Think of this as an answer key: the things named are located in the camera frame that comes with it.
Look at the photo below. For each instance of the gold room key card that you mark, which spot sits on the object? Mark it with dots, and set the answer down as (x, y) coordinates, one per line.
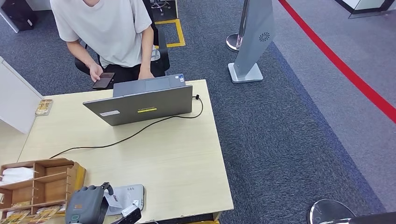
(21, 203)
(44, 107)
(46, 212)
(15, 217)

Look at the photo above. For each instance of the white card stack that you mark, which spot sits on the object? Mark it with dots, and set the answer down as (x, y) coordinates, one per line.
(17, 174)

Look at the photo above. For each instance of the person's right forearm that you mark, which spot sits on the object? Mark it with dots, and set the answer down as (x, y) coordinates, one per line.
(81, 54)

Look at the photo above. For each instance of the dark smartphone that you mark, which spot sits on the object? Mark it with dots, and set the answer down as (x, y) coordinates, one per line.
(103, 81)

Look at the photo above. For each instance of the grey card reader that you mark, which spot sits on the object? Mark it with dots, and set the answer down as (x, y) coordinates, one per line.
(133, 193)

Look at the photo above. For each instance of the white partition panel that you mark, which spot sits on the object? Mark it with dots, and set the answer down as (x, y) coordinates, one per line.
(15, 105)

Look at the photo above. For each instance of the person's left hand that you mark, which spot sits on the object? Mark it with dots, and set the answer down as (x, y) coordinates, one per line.
(145, 74)

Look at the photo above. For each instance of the person's left forearm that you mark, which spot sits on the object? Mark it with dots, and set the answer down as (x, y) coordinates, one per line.
(147, 49)

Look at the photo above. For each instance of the grey laptop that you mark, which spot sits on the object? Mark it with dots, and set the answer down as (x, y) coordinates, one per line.
(139, 108)

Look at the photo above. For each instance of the black box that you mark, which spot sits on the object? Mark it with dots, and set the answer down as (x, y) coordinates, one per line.
(18, 15)

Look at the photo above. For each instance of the glass display case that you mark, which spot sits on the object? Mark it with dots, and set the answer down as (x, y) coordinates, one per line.
(365, 7)

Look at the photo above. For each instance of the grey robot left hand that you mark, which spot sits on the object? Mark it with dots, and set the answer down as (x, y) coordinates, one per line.
(86, 204)

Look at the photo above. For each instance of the black office chair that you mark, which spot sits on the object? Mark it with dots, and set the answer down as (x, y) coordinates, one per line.
(162, 52)

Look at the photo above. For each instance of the white cabinet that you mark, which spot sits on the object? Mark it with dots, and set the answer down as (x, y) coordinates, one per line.
(38, 4)

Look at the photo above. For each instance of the person's right hand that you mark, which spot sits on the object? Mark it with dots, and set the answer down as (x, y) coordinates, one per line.
(95, 71)

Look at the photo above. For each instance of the person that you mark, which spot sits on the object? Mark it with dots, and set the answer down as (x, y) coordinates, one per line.
(108, 31)

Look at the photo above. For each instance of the white desk panel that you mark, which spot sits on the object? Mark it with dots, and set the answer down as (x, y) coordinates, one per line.
(10, 21)

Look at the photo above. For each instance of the red floor tape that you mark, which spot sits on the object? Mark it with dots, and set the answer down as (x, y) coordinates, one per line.
(340, 65)

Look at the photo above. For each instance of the wooden card organizer box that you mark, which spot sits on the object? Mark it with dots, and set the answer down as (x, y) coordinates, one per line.
(52, 185)

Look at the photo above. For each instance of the grey kiosk stand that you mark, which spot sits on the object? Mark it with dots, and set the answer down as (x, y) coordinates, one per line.
(253, 40)

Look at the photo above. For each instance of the chrome stanchion base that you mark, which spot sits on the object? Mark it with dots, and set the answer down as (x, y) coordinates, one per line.
(329, 213)

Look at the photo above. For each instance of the yellow floor tape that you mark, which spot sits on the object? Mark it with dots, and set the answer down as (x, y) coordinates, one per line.
(180, 34)

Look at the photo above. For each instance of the chrome stanchion post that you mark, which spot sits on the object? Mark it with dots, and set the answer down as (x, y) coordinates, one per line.
(232, 41)

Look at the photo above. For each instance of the office chair wheel base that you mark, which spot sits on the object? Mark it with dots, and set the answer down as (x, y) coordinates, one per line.
(161, 4)

